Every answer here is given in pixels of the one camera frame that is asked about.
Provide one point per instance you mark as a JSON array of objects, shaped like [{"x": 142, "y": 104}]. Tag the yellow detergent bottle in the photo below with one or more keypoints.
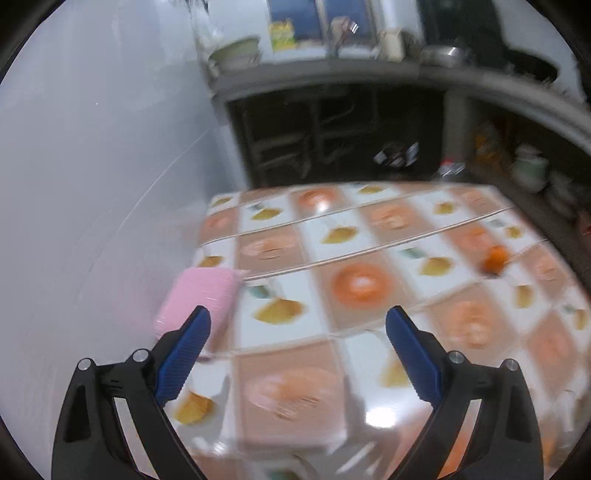
[{"x": 282, "y": 37}]

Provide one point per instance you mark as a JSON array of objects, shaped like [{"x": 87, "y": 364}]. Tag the yellow snack bag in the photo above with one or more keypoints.
[{"x": 488, "y": 145}]

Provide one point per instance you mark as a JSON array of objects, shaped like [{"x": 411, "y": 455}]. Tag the white mug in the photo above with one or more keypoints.
[{"x": 390, "y": 46}]

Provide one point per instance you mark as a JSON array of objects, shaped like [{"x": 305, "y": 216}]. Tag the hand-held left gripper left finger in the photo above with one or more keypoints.
[{"x": 184, "y": 355}]

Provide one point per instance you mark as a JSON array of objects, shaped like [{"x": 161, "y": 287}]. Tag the orange mandarin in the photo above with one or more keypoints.
[{"x": 496, "y": 261}]

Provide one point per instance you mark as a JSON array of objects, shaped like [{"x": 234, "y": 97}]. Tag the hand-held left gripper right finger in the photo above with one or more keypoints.
[{"x": 413, "y": 355}]

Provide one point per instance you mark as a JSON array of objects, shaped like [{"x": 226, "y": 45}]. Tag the window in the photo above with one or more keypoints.
[{"x": 300, "y": 14}]

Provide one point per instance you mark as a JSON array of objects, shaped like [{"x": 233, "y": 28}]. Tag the metal faucet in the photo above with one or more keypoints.
[{"x": 341, "y": 37}]

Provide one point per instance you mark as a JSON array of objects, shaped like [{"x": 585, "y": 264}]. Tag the grey concrete counter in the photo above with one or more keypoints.
[{"x": 323, "y": 74}]

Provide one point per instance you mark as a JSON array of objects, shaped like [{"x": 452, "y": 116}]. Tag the black cabinet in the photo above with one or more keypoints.
[{"x": 461, "y": 23}]

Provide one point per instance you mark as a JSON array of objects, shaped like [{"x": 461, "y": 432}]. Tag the hanging clear plastic bag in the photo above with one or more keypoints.
[{"x": 205, "y": 27}]

